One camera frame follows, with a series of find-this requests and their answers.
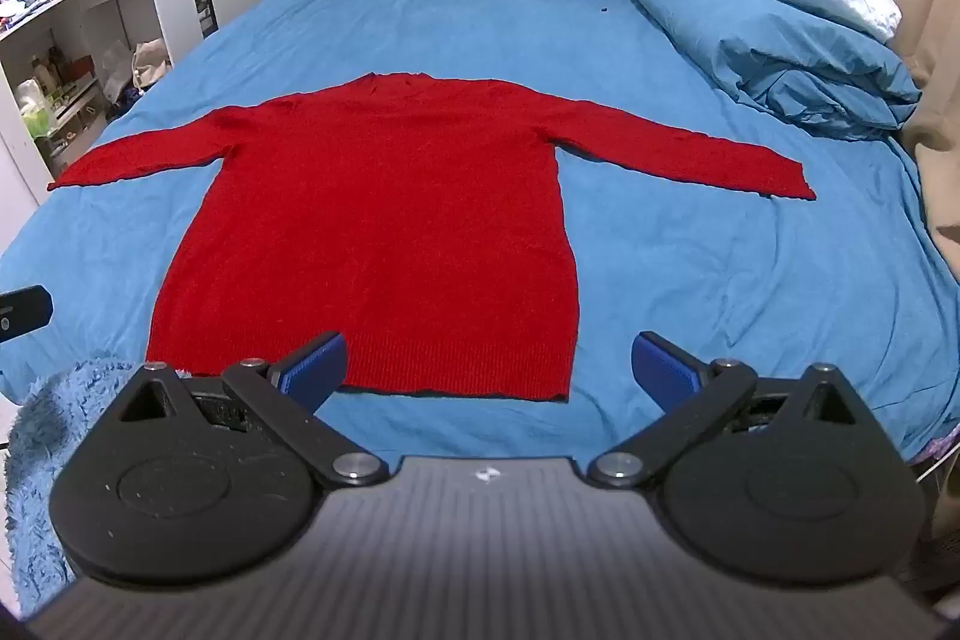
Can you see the rolled blue duvet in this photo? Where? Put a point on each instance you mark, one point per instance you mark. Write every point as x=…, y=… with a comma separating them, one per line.
x=735, y=40

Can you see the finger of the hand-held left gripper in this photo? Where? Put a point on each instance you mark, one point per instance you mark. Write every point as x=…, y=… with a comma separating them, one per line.
x=22, y=312

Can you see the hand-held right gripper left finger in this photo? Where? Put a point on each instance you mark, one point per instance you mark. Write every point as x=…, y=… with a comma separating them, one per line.
x=313, y=371

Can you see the bed with blue sheet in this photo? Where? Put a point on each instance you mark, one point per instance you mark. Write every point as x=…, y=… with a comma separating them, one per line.
x=675, y=280

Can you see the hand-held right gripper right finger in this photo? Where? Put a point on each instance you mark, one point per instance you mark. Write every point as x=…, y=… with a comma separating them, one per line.
x=661, y=371

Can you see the red towel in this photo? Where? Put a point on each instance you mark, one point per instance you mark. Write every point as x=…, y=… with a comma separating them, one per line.
x=375, y=220

